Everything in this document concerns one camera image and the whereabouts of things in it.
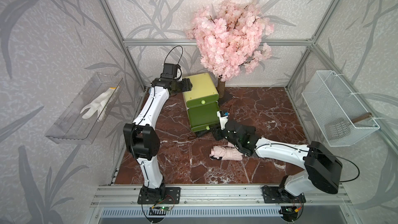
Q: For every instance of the white glove on shelf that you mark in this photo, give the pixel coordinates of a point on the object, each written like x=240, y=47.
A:
x=100, y=105

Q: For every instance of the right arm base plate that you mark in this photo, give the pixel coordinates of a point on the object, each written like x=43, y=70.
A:
x=277, y=195

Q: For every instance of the green yellow drawer cabinet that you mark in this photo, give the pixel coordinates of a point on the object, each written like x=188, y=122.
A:
x=202, y=102

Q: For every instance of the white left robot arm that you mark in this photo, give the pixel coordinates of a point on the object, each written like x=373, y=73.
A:
x=140, y=136

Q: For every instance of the clear acrylic wall shelf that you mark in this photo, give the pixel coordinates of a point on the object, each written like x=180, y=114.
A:
x=82, y=120

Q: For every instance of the aluminium front rail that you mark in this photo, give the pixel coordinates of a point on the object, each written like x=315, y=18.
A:
x=210, y=195

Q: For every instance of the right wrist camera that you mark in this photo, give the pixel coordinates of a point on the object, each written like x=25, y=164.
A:
x=223, y=118

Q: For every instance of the pink cherry blossom tree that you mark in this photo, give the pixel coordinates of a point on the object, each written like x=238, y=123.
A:
x=229, y=39

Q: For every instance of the pink umbrella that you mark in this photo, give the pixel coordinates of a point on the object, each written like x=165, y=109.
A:
x=225, y=152

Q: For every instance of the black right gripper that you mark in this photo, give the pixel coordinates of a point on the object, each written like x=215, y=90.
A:
x=217, y=131

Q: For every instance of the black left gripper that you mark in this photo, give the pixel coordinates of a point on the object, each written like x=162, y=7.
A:
x=187, y=86

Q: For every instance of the black umbrella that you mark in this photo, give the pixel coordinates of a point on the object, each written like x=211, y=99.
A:
x=199, y=134

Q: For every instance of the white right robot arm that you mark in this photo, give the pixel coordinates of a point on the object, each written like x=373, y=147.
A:
x=321, y=169

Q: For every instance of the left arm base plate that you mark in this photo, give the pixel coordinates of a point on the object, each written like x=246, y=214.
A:
x=158, y=196

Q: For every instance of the white wire mesh basket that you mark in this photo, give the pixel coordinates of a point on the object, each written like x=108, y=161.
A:
x=329, y=98

